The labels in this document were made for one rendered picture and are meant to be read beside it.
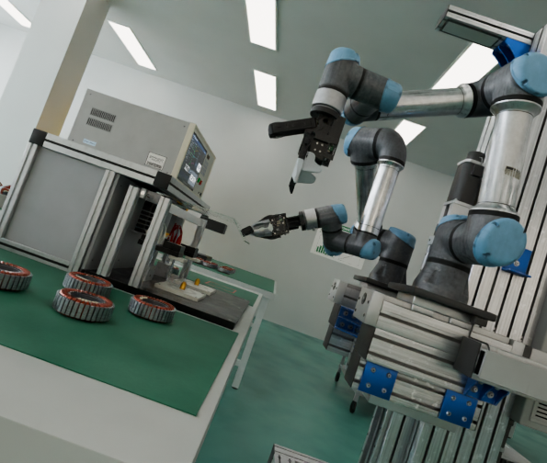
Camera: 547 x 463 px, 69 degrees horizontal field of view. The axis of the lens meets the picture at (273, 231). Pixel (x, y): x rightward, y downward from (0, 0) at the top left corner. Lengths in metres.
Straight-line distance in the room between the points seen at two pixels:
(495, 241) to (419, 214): 6.10
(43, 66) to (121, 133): 4.11
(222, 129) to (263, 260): 2.35
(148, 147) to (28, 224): 0.43
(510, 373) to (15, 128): 5.15
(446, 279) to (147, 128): 1.03
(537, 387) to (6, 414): 1.05
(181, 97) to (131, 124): 6.00
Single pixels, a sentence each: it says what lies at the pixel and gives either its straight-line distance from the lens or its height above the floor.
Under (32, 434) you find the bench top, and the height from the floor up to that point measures 0.74.
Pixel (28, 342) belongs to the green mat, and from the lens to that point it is 0.70.
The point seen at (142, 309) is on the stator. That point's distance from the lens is 1.00.
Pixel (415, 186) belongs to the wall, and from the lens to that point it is 7.21.
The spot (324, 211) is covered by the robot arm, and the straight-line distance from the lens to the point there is 1.44.
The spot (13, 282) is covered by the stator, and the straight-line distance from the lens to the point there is 0.95.
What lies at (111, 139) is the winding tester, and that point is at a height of 1.18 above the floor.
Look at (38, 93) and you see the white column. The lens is 5.44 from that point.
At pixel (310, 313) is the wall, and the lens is 6.78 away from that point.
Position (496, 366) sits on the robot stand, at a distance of 1.12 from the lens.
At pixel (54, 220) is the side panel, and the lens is 1.35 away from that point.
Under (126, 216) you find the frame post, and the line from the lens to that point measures 1.27.
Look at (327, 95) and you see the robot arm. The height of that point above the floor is 1.38.
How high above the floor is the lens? 0.98
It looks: 4 degrees up
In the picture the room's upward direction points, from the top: 19 degrees clockwise
